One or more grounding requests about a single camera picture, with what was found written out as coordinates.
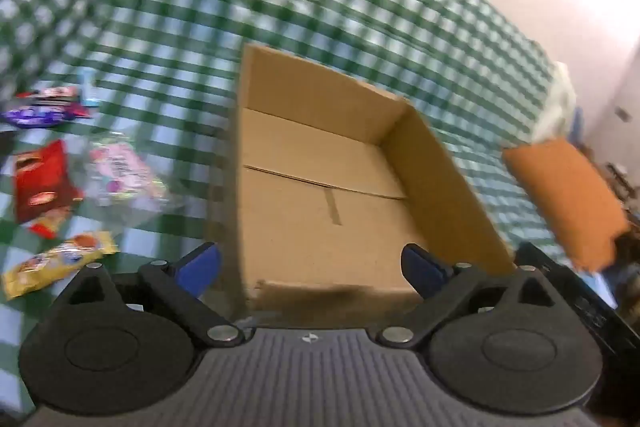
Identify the purple snack packet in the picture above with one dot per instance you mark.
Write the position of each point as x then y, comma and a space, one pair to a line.
35, 116

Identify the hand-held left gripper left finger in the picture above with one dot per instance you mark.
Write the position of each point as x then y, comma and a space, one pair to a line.
202, 264

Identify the dark wooden furniture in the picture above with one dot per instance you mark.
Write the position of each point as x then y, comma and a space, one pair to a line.
622, 187

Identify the cardboard box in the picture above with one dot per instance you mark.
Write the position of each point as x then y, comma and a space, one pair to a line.
310, 217

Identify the orange pillow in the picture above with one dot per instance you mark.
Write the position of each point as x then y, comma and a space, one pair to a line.
565, 197

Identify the clear pink candy bag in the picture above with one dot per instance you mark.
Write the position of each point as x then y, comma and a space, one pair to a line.
122, 169

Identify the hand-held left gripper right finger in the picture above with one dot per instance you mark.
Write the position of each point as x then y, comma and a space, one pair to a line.
422, 269

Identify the yellow snack packet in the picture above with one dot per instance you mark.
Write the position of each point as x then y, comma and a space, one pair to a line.
55, 263

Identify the white cloth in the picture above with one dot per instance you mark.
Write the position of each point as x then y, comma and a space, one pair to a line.
557, 107

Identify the light blue snack packet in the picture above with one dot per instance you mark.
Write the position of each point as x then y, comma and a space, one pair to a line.
88, 87

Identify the small red white snack packet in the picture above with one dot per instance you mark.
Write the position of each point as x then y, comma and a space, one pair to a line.
52, 93

